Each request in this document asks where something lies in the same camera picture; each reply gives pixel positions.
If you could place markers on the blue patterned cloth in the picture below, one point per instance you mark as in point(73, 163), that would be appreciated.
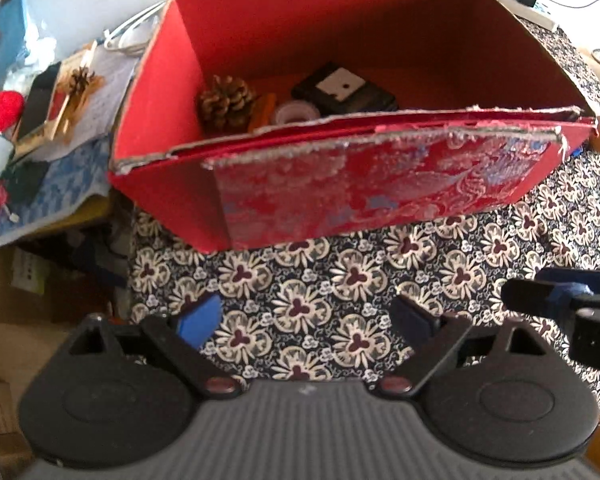
point(55, 185)

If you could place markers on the red patterned cardboard box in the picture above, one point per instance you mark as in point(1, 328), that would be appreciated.
point(330, 20)

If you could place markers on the white power strip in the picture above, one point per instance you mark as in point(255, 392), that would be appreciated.
point(540, 15)

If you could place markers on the card with pine cone decoration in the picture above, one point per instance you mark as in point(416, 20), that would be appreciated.
point(75, 90)

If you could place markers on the green cloth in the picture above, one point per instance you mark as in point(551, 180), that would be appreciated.
point(25, 177)

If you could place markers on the red plastic tool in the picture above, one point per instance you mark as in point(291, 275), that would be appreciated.
point(0, 207)

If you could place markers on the small pale tape roll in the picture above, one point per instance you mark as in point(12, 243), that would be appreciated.
point(294, 111)

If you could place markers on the red and white cloth toy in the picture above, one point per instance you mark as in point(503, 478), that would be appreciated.
point(0, 110)

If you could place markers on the brown cardboard box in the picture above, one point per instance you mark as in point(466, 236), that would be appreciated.
point(20, 280)

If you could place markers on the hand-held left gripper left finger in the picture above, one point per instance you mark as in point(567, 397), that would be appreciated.
point(200, 317)

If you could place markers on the yellow side table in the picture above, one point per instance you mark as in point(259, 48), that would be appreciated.
point(80, 215)

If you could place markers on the white paper sheet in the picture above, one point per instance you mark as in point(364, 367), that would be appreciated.
point(107, 90)

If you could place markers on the small orange block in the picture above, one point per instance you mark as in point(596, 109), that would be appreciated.
point(261, 112)

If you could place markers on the white plastic bag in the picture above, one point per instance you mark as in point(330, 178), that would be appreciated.
point(42, 50)

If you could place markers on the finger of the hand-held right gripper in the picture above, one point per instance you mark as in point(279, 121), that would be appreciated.
point(530, 297)
point(570, 276)

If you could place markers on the brown pine cone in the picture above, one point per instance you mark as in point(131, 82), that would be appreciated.
point(226, 102)

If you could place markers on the black box with white card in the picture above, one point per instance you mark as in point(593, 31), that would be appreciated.
point(342, 87)

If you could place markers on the dark notebook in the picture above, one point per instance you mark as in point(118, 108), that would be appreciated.
point(37, 102)

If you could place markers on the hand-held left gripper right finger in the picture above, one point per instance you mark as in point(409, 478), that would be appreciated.
point(415, 320)

